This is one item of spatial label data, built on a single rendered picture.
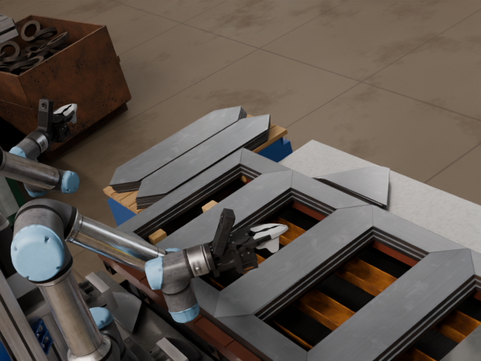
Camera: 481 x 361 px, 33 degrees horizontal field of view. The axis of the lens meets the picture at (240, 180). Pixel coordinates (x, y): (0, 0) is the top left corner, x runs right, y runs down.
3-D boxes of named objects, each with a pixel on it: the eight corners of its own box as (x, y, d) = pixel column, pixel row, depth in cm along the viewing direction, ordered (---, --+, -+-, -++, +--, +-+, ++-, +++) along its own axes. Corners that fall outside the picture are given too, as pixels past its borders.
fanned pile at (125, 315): (111, 280, 329) (107, 273, 327) (162, 321, 300) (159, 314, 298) (85, 297, 324) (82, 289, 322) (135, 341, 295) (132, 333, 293)
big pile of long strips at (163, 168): (235, 109, 403) (232, 99, 400) (286, 130, 373) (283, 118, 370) (102, 189, 369) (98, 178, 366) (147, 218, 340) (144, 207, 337)
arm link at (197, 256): (185, 243, 201) (187, 258, 194) (202, 237, 201) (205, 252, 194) (193, 268, 204) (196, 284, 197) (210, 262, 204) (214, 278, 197)
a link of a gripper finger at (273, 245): (292, 243, 201) (257, 254, 201) (286, 223, 199) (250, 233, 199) (294, 248, 198) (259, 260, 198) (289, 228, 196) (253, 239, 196)
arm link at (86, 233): (8, 210, 203) (174, 278, 223) (5, 234, 194) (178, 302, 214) (29, 174, 199) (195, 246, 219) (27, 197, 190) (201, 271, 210)
